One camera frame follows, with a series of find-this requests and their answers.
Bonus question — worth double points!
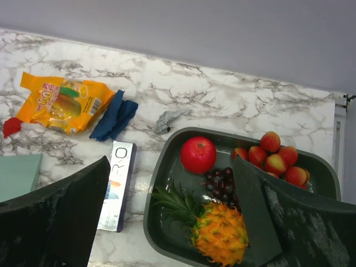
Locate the red apple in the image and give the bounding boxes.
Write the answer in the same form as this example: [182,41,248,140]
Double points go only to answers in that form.
[180,136,217,175]

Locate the orange toy pineapple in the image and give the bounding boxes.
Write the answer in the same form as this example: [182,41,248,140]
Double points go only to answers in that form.
[151,181,250,266]

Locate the red paper scrap near bag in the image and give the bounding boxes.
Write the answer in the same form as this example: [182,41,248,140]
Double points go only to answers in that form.
[2,117,22,138]

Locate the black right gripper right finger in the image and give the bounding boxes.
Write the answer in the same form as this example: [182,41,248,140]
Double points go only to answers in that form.
[233,157,355,266]

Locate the orange snack bag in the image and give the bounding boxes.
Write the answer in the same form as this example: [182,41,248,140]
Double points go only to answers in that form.
[16,72,115,135]

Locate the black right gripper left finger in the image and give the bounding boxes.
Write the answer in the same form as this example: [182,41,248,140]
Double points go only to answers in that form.
[1,156,111,266]

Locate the strawberry bunch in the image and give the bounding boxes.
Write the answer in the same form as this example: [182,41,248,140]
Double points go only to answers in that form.
[231,131,310,190]

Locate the mint green dustpan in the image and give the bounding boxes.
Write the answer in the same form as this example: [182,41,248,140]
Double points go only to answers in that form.
[1,154,42,202]

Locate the blue paper scrap by bag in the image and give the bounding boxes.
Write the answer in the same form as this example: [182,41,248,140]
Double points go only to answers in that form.
[90,90,139,142]

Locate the dark green fruit tray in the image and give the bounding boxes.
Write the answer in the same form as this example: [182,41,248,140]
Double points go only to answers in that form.
[144,127,341,266]

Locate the grey crumpled paper scrap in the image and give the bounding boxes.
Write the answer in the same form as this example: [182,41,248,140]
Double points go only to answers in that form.
[154,109,191,135]

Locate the dark grape bunch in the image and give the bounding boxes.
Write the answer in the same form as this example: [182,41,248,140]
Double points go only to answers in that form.
[205,167,241,211]

